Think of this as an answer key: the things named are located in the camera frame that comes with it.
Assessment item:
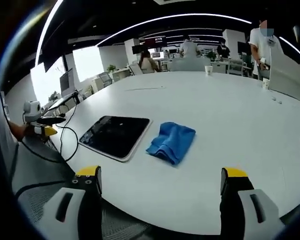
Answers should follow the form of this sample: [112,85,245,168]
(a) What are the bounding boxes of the person's left hand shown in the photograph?
[9,121,41,141]

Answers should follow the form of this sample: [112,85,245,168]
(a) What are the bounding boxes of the black cable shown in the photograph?
[55,103,80,162]
[20,138,69,165]

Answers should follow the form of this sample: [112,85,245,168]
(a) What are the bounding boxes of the grey office chair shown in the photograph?
[98,71,114,89]

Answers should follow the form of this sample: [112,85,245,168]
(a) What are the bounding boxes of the black standing desk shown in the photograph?
[45,90,81,111]

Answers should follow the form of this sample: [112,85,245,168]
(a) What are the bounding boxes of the large black monitor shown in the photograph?
[59,67,75,96]

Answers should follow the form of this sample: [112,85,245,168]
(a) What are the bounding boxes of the curved ceiling light strip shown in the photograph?
[96,13,253,48]

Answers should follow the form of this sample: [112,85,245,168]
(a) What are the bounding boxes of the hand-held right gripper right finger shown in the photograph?
[219,166,286,240]

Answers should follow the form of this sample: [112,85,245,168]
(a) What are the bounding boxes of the white office chair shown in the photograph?
[128,62,144,76]

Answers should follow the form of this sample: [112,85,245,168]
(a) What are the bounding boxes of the straight ceiling light strip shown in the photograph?
[34,0,64,66]

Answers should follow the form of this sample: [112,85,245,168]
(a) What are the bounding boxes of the blue cleaning cloth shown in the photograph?
[145,121,197,167]

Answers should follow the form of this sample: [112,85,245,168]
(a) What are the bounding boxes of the grey desk partition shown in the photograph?
[268,47,300,102]

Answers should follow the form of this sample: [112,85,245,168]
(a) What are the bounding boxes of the black tablet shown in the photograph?
[78,115,154,163]

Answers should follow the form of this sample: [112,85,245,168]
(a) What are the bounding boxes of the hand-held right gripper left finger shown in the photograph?
[34,164,103,240]

